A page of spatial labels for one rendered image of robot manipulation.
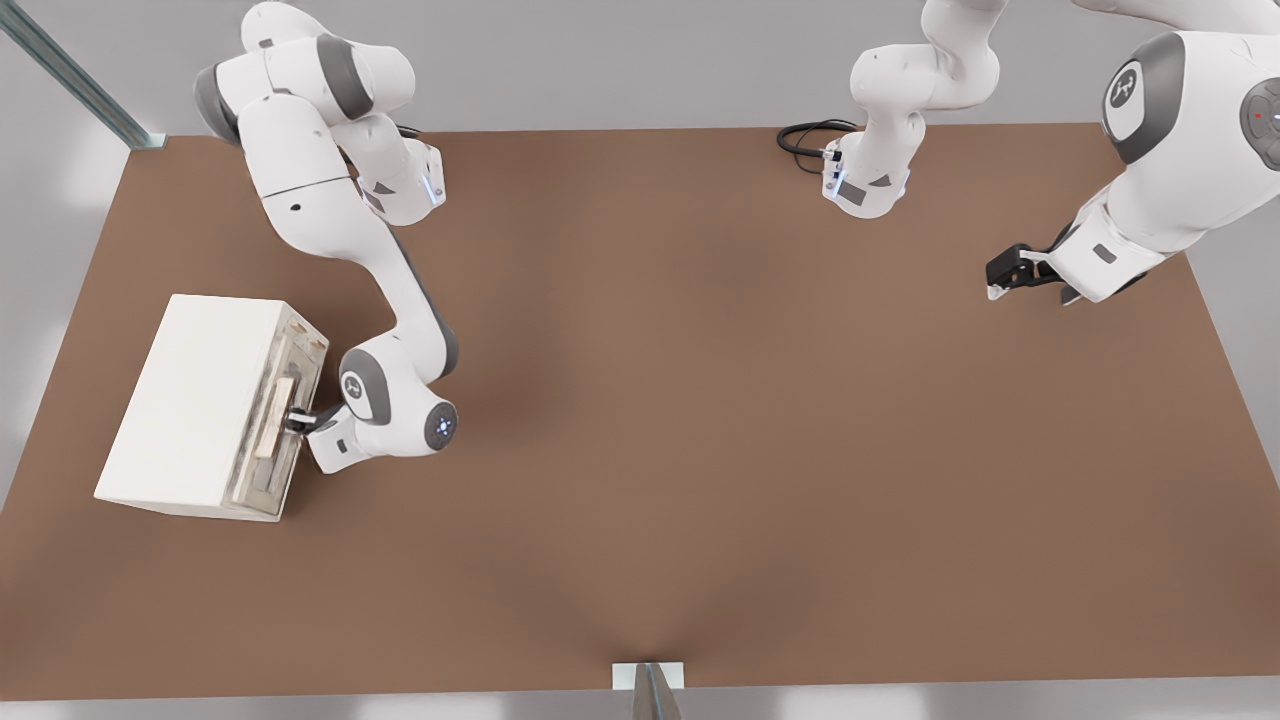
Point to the glass oven door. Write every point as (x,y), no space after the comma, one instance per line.
(300,360)

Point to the white oven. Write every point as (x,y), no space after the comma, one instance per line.
(190,400)

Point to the silver frame post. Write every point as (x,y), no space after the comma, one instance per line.
(655,692)
(70,72)

